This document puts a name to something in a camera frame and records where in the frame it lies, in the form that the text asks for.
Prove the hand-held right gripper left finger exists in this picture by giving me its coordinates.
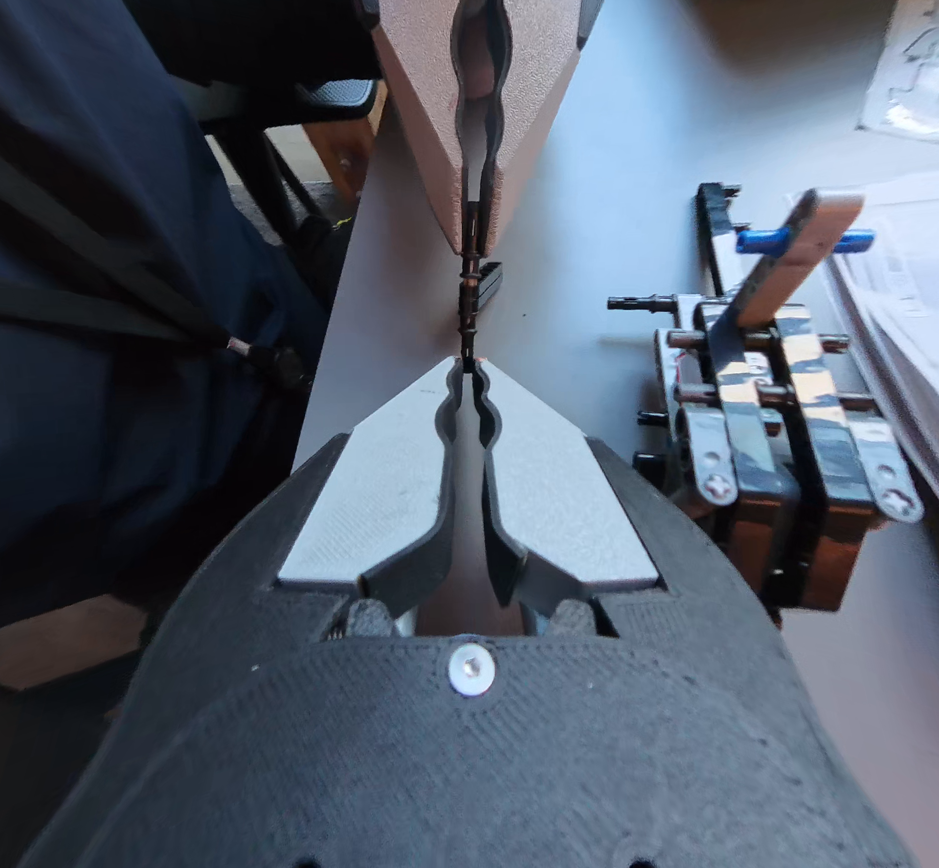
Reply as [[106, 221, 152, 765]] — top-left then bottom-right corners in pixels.
[[277, 356, 470, 618]]

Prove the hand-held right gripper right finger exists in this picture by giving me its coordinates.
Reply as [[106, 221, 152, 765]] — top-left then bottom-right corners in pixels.
[[473, 358, 661, 634]]

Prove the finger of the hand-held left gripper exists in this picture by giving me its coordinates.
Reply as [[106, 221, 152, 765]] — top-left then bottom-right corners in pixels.
[[334, 0, 476, 258], [475, 0, 633, 256]]

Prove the black lego connector pin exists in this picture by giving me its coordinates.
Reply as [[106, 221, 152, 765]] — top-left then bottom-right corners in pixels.
[[456, 200, 485, 374]]

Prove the partly built lego chassis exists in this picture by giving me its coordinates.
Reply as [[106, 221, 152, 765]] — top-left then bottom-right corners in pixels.
[[607, 182, 925, 614]]

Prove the black lego beam with holes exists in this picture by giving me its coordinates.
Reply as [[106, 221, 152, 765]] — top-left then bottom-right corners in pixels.
[[475, 261, 505, 320]]

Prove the wooden table leg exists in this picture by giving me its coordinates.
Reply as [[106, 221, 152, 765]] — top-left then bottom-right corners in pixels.
[[302, 114, 380, 206]]

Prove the black office chair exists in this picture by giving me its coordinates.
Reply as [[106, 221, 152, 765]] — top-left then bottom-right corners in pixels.
[[192, 78, 381, 275]]

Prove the person's dark clothing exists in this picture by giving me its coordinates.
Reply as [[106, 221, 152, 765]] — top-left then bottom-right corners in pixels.
[[0, 0, 382, 630]]

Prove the sticker sheet in clear bag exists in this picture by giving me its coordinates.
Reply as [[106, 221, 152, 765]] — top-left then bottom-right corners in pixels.
[[855, 0, 939, 144]]

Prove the white instruction booklet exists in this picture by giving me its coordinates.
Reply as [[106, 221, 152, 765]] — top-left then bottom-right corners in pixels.
[[783, 175, 939, 504]]

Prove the black strap with cord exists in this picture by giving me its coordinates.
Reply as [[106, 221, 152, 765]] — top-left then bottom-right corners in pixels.
[[0, 156, 313, 394]]

